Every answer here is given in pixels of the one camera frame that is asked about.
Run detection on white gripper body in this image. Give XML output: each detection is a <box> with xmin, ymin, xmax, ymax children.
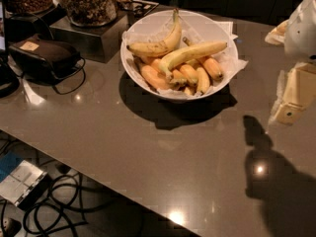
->
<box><xmin>284</xmin><ymin>0</ymin><xmax>316</xmax><ymax>62</ymax></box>

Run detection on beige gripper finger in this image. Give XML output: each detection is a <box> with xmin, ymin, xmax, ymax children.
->
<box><xmin>269</xmin><ymin>62</ymin><xmax>316</xmax><ymax>125</ymax></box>
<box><xmin>265</xmin><ymin>20</ymin><xmax>288</xmax><ymax>45</ymax></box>

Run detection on long yellow-green banana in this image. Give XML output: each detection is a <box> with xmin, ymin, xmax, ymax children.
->
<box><xmin>159</xmin><ymin>41</ymin><xmax>227</xmax><ymax>78</ymax></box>

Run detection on small orange banana right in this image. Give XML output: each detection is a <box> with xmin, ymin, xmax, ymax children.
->
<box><xmin>198</xmin><ymin>57</ymin><xmax>223</xmax><ymax>81</ymax></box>

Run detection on small orange banana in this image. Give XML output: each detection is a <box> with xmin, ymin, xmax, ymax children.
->
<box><xmin>134</xmin><ymin>58</ymin><xmax>171</xmax><ymax>90</ymax></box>
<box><xmin>180</xmin><ymin>64</ymin><xmax>198</xmax><ymax>86</ymax></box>
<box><xmin>198</xmin><ymin>57</ymin><xmax>223</xmax><ymax>81</ymax></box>

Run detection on white paper bowl liner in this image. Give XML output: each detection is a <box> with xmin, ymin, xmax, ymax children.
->
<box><xmin>121</xmin><ymin>17</ymin><xmax>249</xmax><ymax>100</ymax></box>

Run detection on small yellow banana front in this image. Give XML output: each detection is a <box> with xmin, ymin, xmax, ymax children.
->
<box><xmin>197</xmin><ymin>67</ymin><xmax>210</xmax><ymax>94</ymax></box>

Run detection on small orange banana middle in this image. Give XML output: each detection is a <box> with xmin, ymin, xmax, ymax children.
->
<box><xmin>180</xmin><ymin>64</ymin><xmax>198</xmax><ymax>86</ymax></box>

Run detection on white bowl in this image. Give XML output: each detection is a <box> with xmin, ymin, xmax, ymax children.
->
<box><xmin>119</xmin><ymin>9</ymin><xmax>239</xmax><ymax>102</ymax></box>

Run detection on small orange banana left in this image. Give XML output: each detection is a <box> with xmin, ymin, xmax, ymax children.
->
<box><xmin>134</xmin><ymin>58</ymin><xmax>171</xmax><ymax>90</ymax></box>

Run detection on large yellow banana at back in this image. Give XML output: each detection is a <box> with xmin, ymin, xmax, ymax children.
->
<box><xmin>126</xmin><ymin>9</ymin><xmax>182</xmax><ymax>57</ymax></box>

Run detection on black tray at back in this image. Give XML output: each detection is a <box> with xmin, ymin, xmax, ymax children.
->
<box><xmin>118</xmin><ymin>0</ymin><xmax>158</xmax><ymax>18</ymax></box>

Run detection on dark metal stand block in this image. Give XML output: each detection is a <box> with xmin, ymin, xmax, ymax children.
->
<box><xmin>50</xmin><ymin>11</ymin><xmax>128</xmax><ymax>63</ymax></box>

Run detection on glass jar of granola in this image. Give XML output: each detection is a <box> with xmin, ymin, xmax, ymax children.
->
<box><xmin>61</xmin><ymin>0</ymin><xmax>118</xmax><ymax>27</ymax></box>

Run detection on black pouch with label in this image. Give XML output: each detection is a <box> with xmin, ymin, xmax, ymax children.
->
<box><xmin>9</xmin><ymin>35</ymin><xmax>81</xmax><ymax>85</ymax></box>

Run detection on black monitor stand base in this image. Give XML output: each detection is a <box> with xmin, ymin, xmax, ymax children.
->
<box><xmin>0</xmin><ymin>57</ymin><xmax>20</xmax><ymax>98</ymax></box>

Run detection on grey power box on floor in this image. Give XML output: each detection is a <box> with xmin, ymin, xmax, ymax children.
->
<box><xmin>0</xmin><ymin>160</ymin><xmax>50</xmax><ymax>210</ymax></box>

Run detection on black cables on floor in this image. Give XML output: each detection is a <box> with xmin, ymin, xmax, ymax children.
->
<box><xmin>0</xmin><ymin>131</ymin><xmax>117</xmax><ymax>237</ymax></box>

